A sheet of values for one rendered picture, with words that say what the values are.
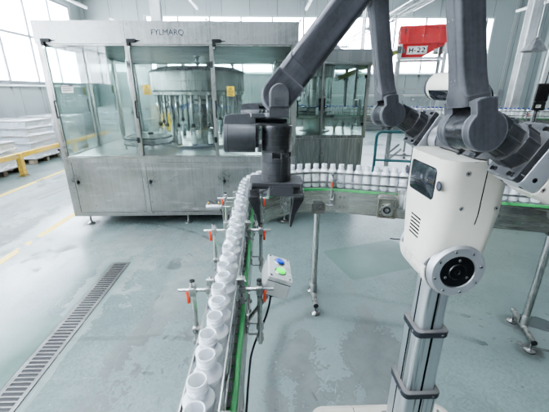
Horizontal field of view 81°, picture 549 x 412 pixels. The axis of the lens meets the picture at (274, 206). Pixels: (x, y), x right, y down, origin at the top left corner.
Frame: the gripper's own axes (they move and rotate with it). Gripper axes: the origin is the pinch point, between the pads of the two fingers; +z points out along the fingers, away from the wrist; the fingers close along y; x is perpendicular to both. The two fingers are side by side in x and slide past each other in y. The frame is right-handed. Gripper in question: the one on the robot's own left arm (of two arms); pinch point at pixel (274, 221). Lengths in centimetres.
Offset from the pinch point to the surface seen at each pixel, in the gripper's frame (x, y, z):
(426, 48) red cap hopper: 606, 300, -110
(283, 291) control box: 24.9, 4.1, 33.5
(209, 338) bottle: -6.4, -13.5, 24.0
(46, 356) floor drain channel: 111, -146, 142
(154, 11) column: 840, -274, -205
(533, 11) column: 846, 665, -229
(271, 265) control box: 31.3, 0.3, 27.9
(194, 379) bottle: -15.3, -14.9, 25.4
